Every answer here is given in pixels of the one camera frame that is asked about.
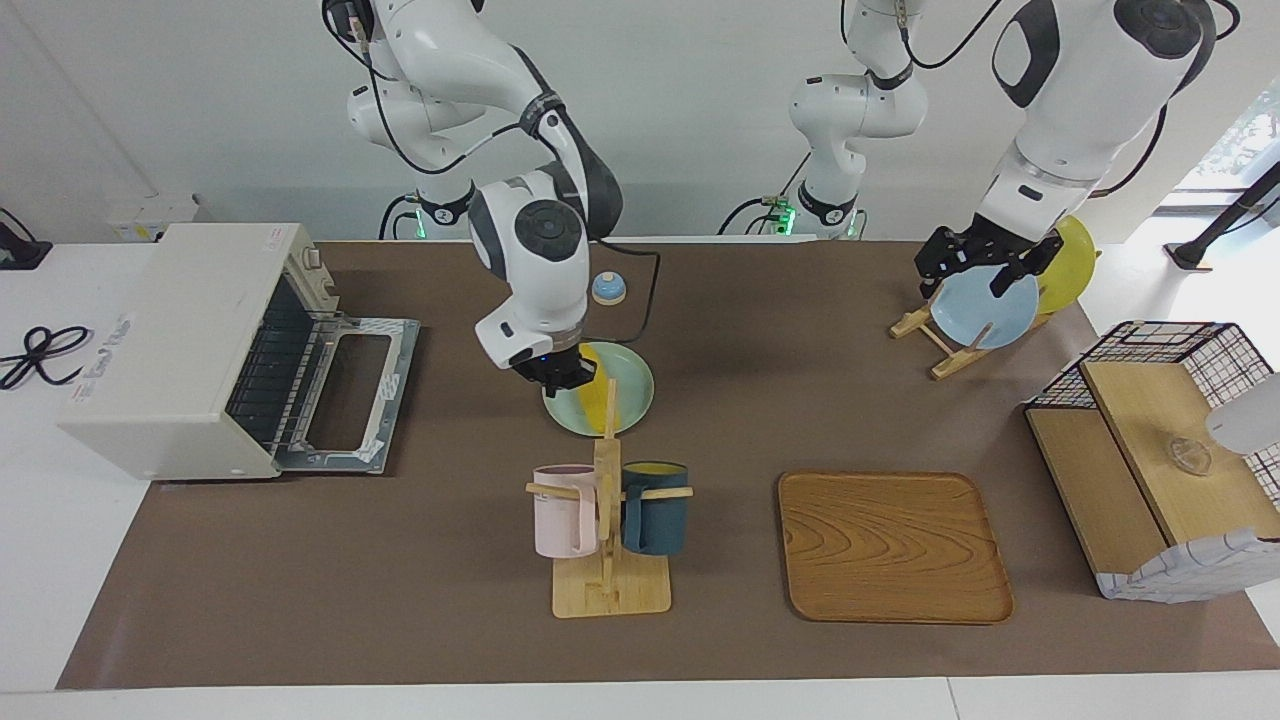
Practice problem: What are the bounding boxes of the yellow plate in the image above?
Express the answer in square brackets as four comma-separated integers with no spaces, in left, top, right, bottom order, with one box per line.
[1035,215,1098,315]

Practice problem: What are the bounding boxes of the glass oven door with handle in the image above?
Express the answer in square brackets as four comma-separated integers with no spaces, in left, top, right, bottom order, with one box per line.
[275,315,421,476]

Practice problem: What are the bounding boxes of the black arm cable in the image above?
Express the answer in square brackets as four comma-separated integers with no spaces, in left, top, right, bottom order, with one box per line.
[325,0,663,346]
[840,0,1246,196]

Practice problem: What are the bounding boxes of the black clamp mount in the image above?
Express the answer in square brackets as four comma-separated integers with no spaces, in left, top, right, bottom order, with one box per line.
[0,207,53,271]

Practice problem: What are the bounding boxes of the light green plate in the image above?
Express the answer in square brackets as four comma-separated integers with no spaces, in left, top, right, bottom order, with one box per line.
[541,341,655,438]

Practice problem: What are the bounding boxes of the wooden plate rack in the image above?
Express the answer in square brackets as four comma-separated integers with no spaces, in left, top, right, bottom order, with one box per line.
[890,285,1051,381]

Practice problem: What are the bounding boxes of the brown table mat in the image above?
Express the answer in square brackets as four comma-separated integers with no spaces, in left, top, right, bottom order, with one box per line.
[57,238,1280,691]

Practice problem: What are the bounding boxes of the yellow corn cob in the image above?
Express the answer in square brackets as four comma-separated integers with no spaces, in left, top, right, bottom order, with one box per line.
[578,345,623,434]

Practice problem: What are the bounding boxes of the wooden mug rack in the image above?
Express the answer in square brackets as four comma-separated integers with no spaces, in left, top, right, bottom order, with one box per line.
[527,378,694,618]

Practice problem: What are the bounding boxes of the light blue plate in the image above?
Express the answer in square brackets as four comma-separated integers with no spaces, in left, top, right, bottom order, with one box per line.
[930,265,1041,350]

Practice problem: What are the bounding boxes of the white checkered cloth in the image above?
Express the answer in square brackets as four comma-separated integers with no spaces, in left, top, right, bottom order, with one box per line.
[1095,528,1280,603]

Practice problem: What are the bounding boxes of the white rounded device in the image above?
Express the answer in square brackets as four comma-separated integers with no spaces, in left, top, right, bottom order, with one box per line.
[1205,372,1280,456]

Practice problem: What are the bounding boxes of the black floor stand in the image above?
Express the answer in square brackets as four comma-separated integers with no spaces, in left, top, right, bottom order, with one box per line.
[1165,160,1280,271]

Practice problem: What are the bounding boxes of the black wire basket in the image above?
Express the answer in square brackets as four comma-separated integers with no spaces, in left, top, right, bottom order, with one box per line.
[1025,321,1280,501]

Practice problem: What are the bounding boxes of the dark teal mug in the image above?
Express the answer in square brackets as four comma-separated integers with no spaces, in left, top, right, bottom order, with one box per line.
[620,461,690,556]

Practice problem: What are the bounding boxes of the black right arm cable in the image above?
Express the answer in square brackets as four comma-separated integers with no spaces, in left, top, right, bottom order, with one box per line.
[325,0,663,346]

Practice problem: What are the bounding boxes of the white toaster oven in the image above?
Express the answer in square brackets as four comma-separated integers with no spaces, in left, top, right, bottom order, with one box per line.
[57,222,341,481]

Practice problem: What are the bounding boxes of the wooden stepped shelf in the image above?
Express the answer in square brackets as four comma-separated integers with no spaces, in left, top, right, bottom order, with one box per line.
[1027,360,1280,601]

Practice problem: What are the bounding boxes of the white wall socket box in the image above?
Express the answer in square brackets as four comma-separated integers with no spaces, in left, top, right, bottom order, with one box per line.
[105,195,201,243]

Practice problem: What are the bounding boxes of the black base cable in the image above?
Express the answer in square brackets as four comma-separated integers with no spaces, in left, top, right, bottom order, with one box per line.
[718,150,811,236]
[378,192,421,241]

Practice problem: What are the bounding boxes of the small clear glass object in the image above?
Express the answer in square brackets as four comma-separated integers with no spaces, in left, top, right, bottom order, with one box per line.
[1165,437,1213,476]

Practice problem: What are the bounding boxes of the brown wooden tray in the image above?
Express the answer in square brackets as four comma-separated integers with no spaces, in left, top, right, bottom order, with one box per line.
[777,471,1015,625]

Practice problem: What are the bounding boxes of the black coiled cable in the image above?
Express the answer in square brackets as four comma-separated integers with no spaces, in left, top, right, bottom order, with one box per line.
[0,325,93,391]

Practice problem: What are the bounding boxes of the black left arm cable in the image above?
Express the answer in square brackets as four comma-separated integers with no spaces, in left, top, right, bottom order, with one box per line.
[840,0,1246,196]

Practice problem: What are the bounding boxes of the pink mug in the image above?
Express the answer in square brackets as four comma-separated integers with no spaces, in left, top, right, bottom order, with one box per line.
[532,464,601,559]

